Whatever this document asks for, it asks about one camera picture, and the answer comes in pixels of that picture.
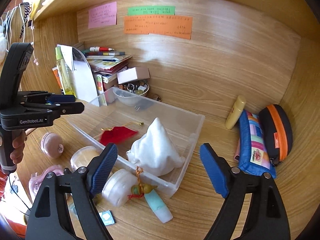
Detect person left hand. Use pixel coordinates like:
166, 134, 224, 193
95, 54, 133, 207
10, 131, 26, 164

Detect orange sunscreen tube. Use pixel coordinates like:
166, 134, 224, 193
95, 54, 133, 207
52, 67, 63, 90

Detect white charging cable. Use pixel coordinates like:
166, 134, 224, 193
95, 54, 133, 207
2, 3, 40, 67

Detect white small box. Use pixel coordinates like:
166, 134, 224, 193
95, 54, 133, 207
117, 67, 150, 84

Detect pink round case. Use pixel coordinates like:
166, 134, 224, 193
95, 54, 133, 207
41, 132, 64, 159

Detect pink sticky note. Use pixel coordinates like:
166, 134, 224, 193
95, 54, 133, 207
88, 2, 117, 29

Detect red white marker pen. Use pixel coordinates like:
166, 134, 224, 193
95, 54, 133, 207
89, 47, 114, 52

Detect yellow green spray bottle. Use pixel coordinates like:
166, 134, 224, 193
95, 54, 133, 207
55, 46, 74, 95

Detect white folded paper sheets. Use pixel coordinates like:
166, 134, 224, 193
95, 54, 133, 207
56, 44, 98, 102

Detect black orange zip case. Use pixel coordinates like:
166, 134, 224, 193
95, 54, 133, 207
259, 104, 293, 166

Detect yellow small lotion bottle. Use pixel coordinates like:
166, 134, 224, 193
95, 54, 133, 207
225, 95, 246, 129

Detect stack of books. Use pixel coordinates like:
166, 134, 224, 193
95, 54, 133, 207
74, 42, 132, 91

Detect blue Max staples box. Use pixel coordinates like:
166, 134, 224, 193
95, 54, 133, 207
99, 210, 116, 226

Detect fruit sticker sheet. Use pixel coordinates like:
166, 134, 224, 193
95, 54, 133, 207
94, 73, 104, 95

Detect pink rope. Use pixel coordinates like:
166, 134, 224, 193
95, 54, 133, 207
28, 164, 65, 202

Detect frosted round container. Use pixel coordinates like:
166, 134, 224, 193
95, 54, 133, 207
101, 169, 137, 207

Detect teal white tube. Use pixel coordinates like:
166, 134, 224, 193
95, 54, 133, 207
144, 190, 173, 223

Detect beige powder jar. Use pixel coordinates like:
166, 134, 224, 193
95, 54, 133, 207
71, 146, 100, 171

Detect red velvet pouch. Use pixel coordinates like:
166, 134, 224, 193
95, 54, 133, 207
99, 122, 144, 146

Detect white cloth pouch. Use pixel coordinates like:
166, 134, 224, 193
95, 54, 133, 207
126, 118, 185, 177

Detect blue patchwork pencil pouch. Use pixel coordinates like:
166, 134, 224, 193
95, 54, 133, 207
238, 110, 277, 179

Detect clear plastic storage bin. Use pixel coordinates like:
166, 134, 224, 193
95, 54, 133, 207
67, 87, 205, 197

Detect green sticky note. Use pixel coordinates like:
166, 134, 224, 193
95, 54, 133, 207
127, 5, 176, 16

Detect bowl of trinkets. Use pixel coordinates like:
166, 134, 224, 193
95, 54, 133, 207
113, 80, 150, 106

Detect orange sticky note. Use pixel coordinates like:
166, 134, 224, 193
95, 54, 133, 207
124, 14, 193, 40

